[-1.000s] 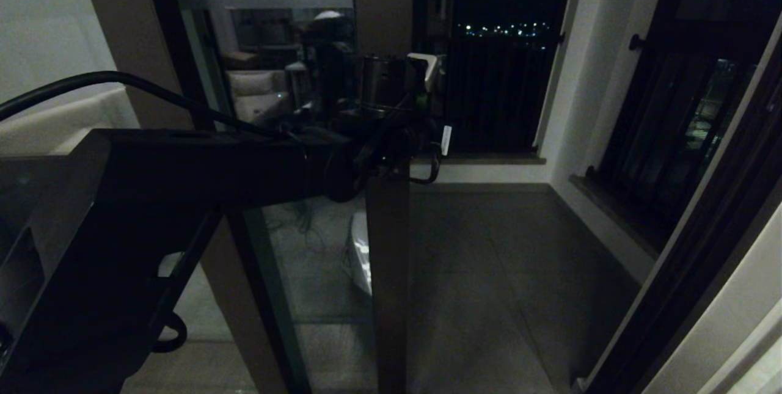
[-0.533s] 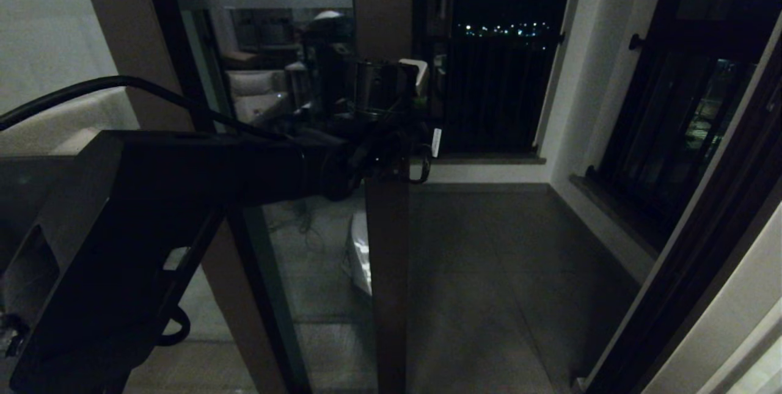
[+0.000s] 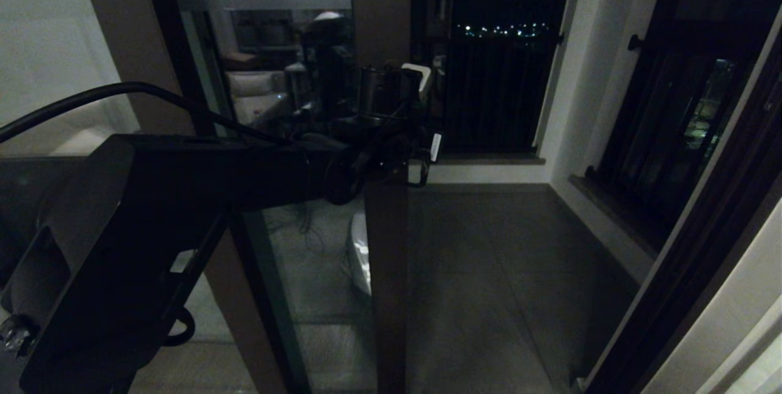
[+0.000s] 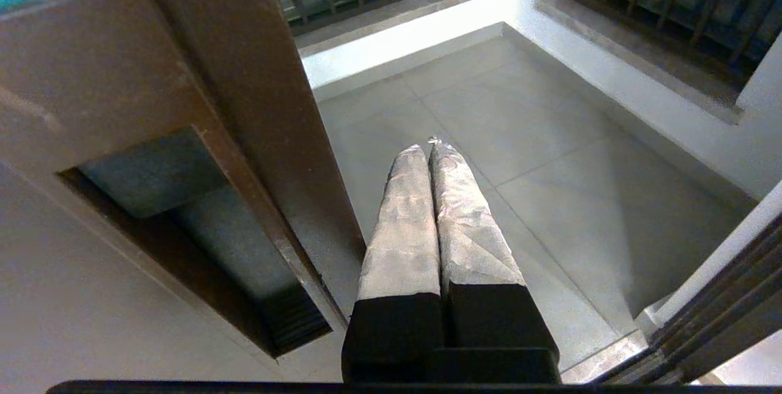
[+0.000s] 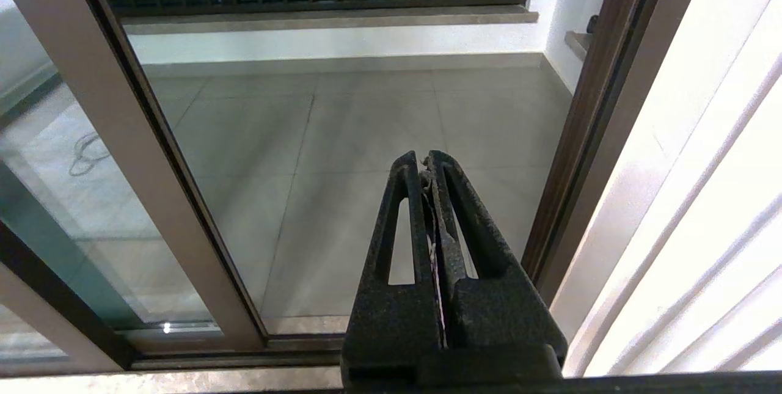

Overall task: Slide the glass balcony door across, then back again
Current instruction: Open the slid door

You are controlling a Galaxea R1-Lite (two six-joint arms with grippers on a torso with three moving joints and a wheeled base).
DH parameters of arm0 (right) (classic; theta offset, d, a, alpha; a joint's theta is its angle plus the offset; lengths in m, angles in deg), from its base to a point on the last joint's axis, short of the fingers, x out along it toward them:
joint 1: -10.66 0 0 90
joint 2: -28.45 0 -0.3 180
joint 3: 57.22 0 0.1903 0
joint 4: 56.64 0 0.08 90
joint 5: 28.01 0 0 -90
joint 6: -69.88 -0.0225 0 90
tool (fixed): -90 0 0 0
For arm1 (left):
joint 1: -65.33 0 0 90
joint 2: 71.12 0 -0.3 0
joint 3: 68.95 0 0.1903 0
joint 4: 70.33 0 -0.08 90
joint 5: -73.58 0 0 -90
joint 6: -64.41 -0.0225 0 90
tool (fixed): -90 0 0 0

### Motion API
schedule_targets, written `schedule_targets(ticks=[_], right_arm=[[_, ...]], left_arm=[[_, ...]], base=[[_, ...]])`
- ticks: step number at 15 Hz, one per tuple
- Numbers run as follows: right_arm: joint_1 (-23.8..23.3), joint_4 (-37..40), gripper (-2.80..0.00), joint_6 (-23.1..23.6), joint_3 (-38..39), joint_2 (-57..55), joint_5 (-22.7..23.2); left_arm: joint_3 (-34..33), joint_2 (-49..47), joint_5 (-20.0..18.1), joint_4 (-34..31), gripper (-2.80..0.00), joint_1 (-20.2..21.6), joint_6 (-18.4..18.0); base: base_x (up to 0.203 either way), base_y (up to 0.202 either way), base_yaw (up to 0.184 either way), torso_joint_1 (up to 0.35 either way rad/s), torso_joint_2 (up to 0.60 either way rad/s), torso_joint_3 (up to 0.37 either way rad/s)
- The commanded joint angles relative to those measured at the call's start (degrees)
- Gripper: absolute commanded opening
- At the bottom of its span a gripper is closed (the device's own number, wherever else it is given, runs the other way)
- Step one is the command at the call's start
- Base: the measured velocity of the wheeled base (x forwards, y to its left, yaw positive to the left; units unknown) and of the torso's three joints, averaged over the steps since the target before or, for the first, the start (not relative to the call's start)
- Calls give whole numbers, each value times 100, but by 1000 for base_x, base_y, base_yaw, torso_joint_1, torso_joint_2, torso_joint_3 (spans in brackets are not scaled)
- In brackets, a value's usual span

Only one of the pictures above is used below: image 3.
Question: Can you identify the brown framed sliding glass door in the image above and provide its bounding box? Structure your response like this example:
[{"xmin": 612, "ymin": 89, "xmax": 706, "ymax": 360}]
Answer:
[{"xmin": 165, "ymin": 0, "xmax": 422, "ymax": 394}]

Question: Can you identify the short black cable loop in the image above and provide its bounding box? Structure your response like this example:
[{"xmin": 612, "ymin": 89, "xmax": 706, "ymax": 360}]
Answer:
[{"xmin": 162, "ymin": 305, "xmax": 196, "ymax": 347}]

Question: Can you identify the black metal balcony railing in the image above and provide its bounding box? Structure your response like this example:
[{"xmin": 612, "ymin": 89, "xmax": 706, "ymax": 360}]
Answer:
[{"xmin": 422, "ymin": 31, "xmax": 566, "ymax": 155}]

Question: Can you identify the silver left wrist cylinder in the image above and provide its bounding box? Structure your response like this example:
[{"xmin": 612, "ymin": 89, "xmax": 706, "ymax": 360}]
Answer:
[{"xmin": 357, "ymin": 66, "xmax": 422, "ymax": 117}]

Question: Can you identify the short stone window sill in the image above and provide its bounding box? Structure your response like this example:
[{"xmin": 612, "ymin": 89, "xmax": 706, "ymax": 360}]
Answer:
[{"xmin": 569, "ymin": 174, "xmax": 663, "ymax": 260}]

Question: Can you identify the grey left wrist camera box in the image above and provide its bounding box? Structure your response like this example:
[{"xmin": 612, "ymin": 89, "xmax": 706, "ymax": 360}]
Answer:
[{"xmin": 401, "ymin": 63, "xmax": 432, "ymax": 101}]

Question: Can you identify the dark brown door jamb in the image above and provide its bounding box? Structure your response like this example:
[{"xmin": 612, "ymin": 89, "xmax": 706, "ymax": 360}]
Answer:
[{"xmin": 583, "ymin": 12, "xmax": 782, "ymax": 394}]

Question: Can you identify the long black left arm cable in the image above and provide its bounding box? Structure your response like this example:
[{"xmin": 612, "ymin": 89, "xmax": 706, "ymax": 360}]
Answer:
[{"xmin": 0, "ymin": 81, "xmax": 288, "ymax": 144}]

